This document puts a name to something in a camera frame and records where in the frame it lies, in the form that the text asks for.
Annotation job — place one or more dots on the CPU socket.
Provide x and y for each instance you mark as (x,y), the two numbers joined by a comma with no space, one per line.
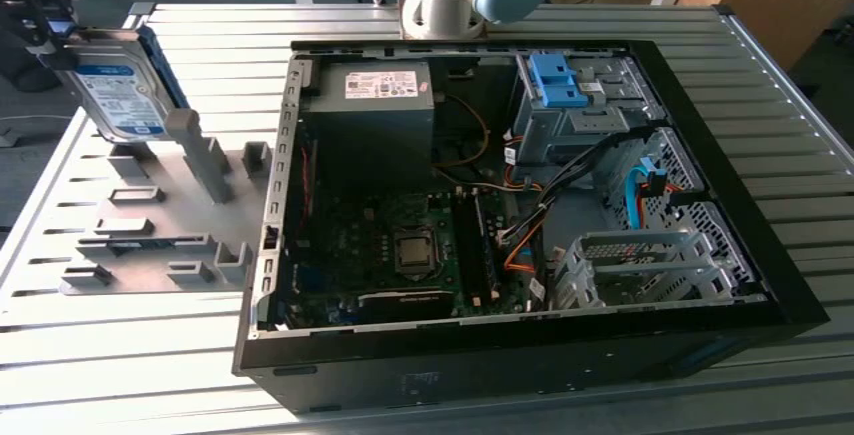
(415,271)

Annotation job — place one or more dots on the black mesh waste basket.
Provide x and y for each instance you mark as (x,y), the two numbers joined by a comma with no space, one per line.
(26,77)

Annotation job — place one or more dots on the green motherboard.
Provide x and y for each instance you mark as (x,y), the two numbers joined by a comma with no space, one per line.
(353,245)

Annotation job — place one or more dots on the metal optical drive cage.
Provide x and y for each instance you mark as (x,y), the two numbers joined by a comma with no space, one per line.
(587,125)

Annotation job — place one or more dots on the grey power supply unit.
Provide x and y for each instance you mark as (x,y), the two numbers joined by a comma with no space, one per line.
(373,145)

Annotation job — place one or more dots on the black RAM stick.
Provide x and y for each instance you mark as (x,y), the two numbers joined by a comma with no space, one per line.
(464,245)

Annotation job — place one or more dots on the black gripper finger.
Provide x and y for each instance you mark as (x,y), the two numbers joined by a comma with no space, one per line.
(62,57)

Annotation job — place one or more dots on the hard disk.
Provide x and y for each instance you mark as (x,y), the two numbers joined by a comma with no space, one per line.
(120,100)

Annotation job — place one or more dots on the metal disk bay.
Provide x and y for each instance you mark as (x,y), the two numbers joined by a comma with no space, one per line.
(667,267)

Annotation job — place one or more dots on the silver CPU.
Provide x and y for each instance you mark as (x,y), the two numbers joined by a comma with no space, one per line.
(413,250)

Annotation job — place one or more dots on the grey parts rack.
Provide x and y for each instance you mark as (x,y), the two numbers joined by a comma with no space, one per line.
(180,215)

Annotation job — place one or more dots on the green RAM stick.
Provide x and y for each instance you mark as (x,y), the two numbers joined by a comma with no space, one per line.
(142,244)

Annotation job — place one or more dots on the black open PC case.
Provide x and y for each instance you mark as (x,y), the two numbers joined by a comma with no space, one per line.
(467,370)

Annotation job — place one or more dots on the white power strip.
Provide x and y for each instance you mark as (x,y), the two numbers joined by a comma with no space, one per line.
(6,137)

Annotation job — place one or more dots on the blue plastic drive latch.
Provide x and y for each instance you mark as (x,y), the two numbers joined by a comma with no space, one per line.
(549,80)

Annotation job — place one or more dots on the black graphics card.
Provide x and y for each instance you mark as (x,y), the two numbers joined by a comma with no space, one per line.
(407,305)

